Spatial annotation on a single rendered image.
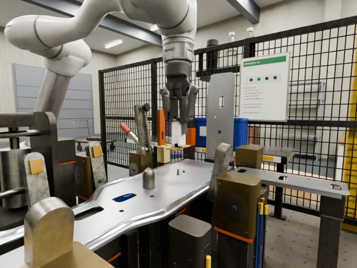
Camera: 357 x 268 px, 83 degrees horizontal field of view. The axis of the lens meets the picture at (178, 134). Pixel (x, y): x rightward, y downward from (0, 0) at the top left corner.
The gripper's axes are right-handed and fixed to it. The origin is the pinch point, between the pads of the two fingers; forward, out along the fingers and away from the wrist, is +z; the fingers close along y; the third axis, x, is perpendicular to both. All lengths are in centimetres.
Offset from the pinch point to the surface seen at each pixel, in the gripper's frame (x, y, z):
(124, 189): -17.6, -3.6, 12.4
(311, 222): 55, 33, 43
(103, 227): -30.2, 6.8, 12.4
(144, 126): 0.7, -15.2, -1.5
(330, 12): 587, 27, -247
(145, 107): -1.0, -12.5, -8.1
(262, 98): 54, 10, -13
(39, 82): 301, -943, -133
